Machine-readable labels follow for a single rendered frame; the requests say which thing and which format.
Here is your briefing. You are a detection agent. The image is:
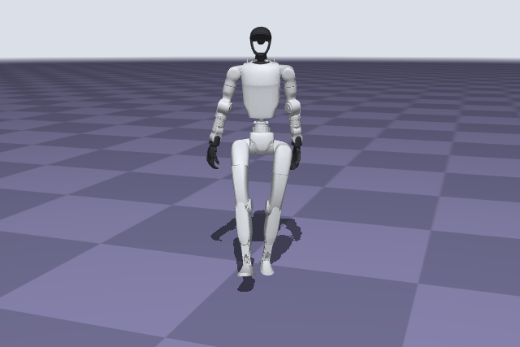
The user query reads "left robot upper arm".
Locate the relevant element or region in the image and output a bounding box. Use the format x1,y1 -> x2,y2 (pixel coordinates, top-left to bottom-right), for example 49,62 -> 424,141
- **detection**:
279,65 -> 301,114

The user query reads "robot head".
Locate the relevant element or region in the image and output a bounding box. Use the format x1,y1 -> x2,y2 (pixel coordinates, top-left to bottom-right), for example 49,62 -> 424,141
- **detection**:
250,27 -> 271,64

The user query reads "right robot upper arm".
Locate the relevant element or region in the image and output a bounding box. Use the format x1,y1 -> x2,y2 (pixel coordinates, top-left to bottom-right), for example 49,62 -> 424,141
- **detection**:
218,65 -> 243,113

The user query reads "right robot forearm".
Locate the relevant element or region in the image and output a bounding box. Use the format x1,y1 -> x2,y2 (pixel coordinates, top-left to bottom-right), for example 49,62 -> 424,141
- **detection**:
210,99 -> 228,142

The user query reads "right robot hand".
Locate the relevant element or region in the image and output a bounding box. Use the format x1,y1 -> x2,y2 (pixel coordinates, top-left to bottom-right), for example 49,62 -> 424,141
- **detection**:
206,136 -> 220,169

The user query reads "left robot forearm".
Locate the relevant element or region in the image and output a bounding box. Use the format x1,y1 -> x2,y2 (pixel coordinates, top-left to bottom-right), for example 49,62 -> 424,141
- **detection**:
288,104 -> 303,143

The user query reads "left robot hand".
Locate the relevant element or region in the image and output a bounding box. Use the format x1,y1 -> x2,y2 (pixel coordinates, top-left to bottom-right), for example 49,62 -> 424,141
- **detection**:
290,137 -> 302,170

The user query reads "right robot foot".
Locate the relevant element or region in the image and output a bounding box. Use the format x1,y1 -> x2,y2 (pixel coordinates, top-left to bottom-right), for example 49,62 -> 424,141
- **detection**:
237,263 -> 255,277

